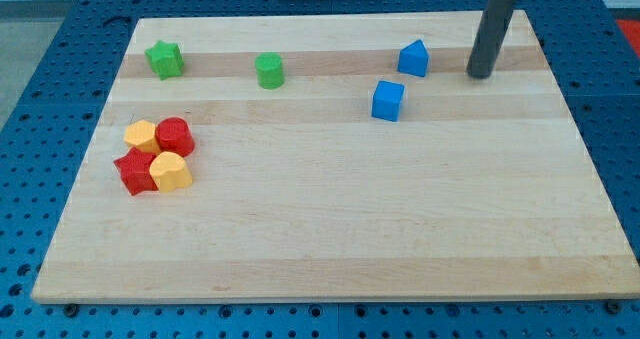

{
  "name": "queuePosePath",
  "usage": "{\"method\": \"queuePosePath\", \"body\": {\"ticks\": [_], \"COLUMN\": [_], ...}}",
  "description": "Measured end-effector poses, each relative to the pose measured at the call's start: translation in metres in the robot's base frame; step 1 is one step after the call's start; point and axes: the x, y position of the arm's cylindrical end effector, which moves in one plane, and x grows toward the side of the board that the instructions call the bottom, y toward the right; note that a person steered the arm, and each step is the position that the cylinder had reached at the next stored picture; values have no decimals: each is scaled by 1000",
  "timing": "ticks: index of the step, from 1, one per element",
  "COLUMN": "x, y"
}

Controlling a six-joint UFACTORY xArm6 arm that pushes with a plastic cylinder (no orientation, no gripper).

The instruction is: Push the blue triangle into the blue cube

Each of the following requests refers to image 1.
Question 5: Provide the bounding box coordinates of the blue cube block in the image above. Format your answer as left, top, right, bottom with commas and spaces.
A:
371, 80, 405, 122

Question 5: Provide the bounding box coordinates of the blue triangle block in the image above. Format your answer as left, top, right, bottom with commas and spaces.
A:
397, 40, 429, 77

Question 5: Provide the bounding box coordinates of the light wooden board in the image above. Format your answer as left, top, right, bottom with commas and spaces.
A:
32, 10, 639, 304

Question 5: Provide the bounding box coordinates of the green cylinder block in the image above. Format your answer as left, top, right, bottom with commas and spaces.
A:
254, 52, 284, 90

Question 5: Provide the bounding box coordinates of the red cylinder block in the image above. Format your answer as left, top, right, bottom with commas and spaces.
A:
155, 117, 195, 157

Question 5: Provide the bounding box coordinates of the yellow heart block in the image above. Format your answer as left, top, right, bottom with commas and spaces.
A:
149, 151, 193, 193

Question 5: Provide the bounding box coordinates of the yellow hexagon block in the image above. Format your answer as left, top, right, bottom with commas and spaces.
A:
123, 120, 161, 154

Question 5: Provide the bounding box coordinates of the green star block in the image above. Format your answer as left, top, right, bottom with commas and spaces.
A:
144, 40, 184, 80

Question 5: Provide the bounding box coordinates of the red star block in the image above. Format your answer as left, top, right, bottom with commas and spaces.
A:
113, 147, 158, 196

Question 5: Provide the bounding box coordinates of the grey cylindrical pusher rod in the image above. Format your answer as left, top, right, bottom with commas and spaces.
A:
466, 0, 516, 79

